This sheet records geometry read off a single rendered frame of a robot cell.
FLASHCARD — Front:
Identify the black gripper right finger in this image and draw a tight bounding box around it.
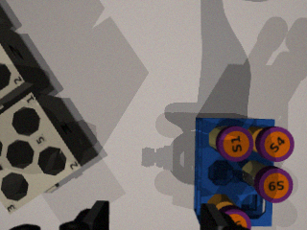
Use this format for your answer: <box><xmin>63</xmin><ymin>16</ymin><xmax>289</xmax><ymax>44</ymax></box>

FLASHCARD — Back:
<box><xmin>200</xmin><ymin>203</ymin><xmax>249</xmax><ymax>230</ymax></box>

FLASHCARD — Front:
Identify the blue tube rack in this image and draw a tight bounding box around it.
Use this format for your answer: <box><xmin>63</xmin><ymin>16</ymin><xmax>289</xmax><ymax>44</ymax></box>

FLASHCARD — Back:
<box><xmin>194</xmin><ymin>118</ymin><xmax>274</xmax><ymax>226</ymax></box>

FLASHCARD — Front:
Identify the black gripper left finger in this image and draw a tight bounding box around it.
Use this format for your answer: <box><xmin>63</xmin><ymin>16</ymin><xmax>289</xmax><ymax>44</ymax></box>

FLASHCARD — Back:
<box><xmin>10</xmin><ymin>200</ymin><xmax>109</xmax><ymax>230</ymax></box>

